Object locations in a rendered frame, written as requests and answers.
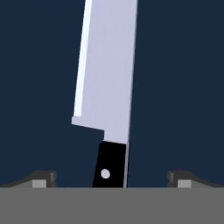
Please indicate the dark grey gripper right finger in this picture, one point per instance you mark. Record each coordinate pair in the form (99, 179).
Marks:
(180, 178)

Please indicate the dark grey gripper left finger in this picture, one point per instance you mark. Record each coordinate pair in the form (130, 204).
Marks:
(43, 178)

